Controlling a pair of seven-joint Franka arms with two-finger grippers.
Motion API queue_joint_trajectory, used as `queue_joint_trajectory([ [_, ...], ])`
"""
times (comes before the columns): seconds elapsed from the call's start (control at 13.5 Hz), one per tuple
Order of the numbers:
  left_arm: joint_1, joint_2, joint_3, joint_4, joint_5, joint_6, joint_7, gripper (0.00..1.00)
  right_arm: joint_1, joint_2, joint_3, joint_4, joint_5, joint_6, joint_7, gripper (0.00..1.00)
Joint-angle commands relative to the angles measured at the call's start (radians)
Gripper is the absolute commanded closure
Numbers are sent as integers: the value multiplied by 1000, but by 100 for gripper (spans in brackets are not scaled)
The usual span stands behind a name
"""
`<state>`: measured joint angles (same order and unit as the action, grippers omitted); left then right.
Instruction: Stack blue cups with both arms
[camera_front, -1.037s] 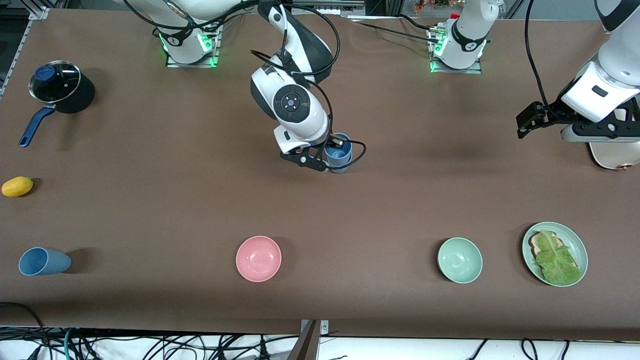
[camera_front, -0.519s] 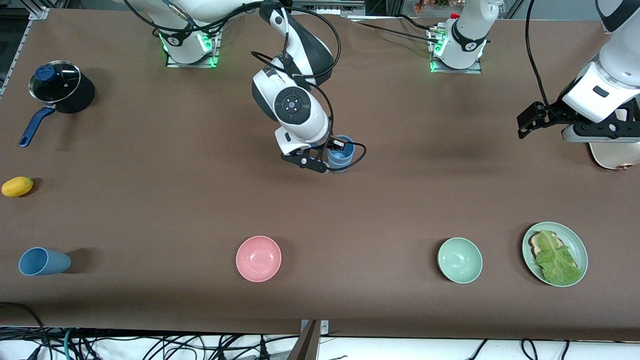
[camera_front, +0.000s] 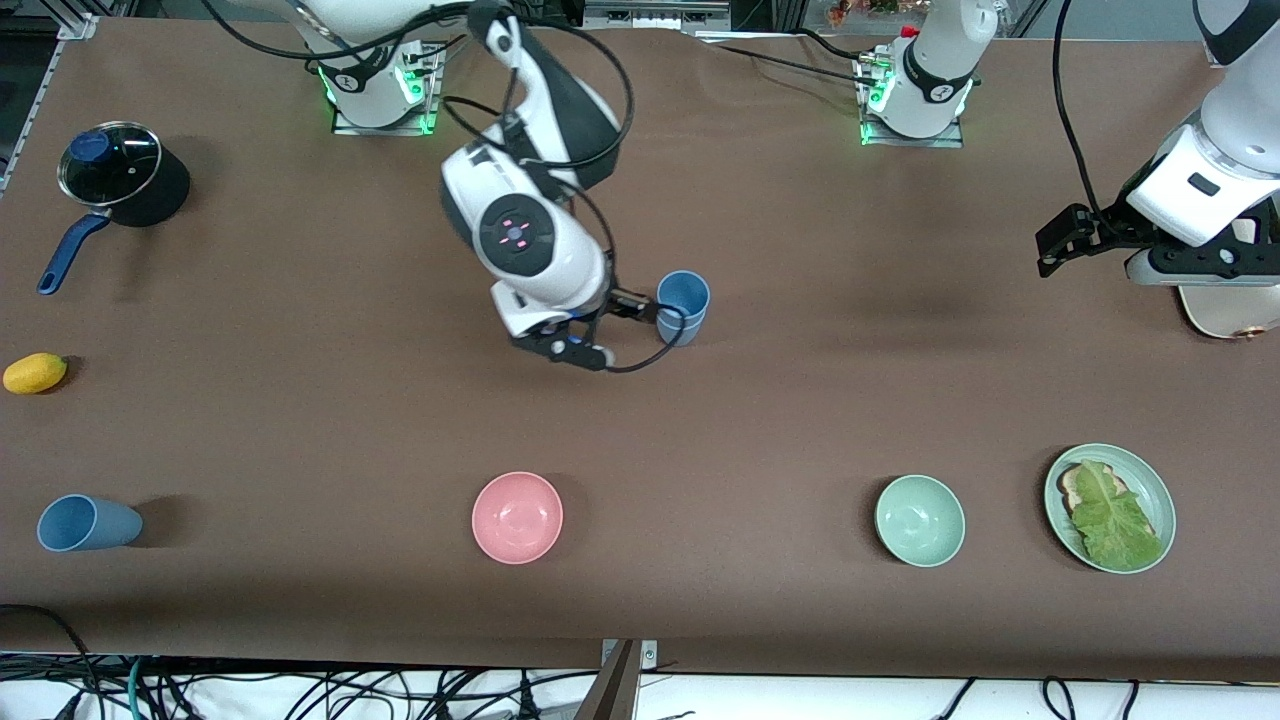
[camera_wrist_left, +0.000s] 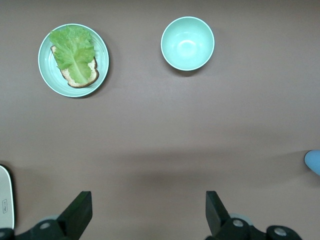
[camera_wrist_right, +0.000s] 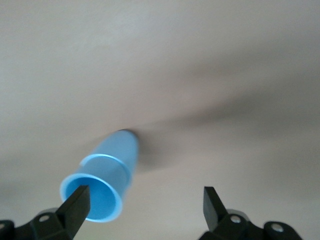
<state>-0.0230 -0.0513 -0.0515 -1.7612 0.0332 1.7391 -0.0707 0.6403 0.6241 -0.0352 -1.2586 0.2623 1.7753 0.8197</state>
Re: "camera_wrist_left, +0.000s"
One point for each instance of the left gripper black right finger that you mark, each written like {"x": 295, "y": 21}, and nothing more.
{"x": 217, "y": 215}

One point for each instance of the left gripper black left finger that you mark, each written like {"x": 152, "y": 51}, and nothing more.
{"x": 72, "y": 215}

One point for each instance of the blue plastic cup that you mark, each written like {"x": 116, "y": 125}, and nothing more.
{"x": 313, "y": 161}

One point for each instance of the cream white toaster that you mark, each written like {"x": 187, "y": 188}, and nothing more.
{"x": 5, "y": 195}

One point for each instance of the toasted bread slice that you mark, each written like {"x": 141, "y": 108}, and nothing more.
{"x": 71, "y": 80}

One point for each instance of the mint green plate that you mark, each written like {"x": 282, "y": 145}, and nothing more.
{"x": 47, "y": 72}

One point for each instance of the green lettuce leaf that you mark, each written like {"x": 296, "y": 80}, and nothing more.
{"x": 75, "y": 55}

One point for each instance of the mint green bowl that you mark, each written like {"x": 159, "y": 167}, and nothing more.
{"x": 187, "y": 43}

